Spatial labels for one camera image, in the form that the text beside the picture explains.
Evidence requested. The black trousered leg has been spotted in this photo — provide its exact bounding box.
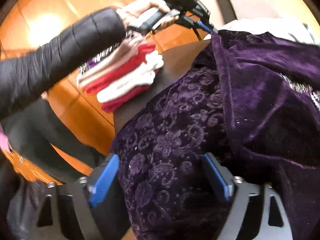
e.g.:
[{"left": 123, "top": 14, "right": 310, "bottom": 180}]
[{"left": 1, "top": 98, "right": 105, "bottom": 183}]

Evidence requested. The dark red folded garment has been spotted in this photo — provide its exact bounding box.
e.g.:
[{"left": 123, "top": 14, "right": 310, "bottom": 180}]
[{"left": 101, "top": 85, "right": 150, "bottom": 113}]

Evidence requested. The beige pink folded garment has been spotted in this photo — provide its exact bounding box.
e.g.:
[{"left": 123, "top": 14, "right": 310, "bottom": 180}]
[{"left": 76, "top": 34, "right": 146, "bottom": 89}]

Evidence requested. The white fluffy folded garment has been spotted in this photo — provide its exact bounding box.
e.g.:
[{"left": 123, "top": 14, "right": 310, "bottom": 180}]
[{"left": 97, "top": 50, "right": 164, "bottom": 103}]

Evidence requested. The purple velvet embroidered garment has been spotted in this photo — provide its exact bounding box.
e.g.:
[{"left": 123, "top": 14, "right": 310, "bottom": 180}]
[{"left": 112, "top": 30, "right": 319, "bottom": 239}]

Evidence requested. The light grey garment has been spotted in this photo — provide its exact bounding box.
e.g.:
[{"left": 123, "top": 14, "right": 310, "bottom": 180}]
[{"left": 217, "top": 17, "right": 319, "bottom": 46}]

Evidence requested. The person's left hand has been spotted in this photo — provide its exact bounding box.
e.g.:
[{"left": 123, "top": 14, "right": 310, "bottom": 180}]
[{"left": 116, "top": 0, "right": 180, "bottom": 36}]

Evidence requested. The red folded sweater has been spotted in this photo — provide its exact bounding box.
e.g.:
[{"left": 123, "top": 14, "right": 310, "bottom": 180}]
[{"left": 78, "top": 42, "right": 158, "bottom": 94}]

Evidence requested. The black jacket left forearm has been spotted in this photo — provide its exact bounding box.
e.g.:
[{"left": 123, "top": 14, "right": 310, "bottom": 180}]
[{"left": 1, "top": 8, "right": 126, "bottom": 119}]

